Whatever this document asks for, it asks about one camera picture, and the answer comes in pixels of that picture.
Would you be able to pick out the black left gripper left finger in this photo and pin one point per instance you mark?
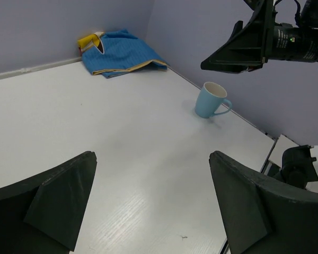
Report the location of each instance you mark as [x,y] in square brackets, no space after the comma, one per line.
[44,213]

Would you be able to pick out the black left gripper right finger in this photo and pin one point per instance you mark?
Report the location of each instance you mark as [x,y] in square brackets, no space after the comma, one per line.
[261,214]

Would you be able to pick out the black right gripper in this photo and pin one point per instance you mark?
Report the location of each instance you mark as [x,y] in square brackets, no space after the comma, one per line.
[250,45]

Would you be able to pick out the light blue ceramic mug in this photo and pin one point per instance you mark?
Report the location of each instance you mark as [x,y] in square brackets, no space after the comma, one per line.
[210,98]

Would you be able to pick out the blue Pikachu placemat cloth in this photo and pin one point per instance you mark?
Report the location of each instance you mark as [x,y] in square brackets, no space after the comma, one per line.
[116,53]

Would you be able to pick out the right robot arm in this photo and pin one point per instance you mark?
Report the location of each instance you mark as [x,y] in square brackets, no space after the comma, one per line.
[305,17]

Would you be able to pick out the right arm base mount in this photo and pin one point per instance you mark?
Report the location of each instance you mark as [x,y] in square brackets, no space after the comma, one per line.
[296,168]

